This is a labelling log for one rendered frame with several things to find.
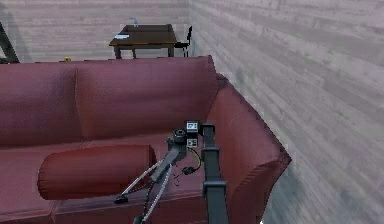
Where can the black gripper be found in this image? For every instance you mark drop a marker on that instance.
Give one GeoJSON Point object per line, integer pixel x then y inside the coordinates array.
{"type": "Point", "coordinates": [173, 155]}

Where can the black headset with green band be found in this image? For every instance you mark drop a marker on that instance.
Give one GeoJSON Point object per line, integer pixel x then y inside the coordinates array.
{"type": "Point", "coordinates": [188, 170]}

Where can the red bolster cushion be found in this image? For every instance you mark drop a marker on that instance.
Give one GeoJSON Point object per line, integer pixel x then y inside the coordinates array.
{"type": "Point", "coordinates": [93, 171]}

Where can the dark red sofa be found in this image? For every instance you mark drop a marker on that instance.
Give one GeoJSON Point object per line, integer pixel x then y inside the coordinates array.
{"type": "Point", "coordinates": [133, 96]}

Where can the black chair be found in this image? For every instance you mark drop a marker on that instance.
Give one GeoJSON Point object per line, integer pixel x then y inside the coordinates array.
{"type": "Point", "coordinates": [185, 42]}

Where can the dark brown wooden table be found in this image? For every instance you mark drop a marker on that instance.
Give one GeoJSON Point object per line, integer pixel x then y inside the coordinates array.
{"type": "Point", "coordinates": [146, 36]}

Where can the small yellow object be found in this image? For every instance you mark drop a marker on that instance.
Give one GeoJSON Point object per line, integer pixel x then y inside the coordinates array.
{"type": "Point", "coordinates": [67, 59]}

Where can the white flat paper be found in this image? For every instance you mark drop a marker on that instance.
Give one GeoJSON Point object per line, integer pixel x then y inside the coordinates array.
{"type": "Point", "coordinates": [122, 36]}

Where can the pale blue table object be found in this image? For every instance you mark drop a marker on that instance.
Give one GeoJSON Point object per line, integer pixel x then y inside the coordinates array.
{"type": "Point", "coordinates": [135, 22]}

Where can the dark slanted stand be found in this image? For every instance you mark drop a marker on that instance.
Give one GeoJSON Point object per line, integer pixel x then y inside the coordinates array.
{"type": "Point", "coordinates": [7, 46]}

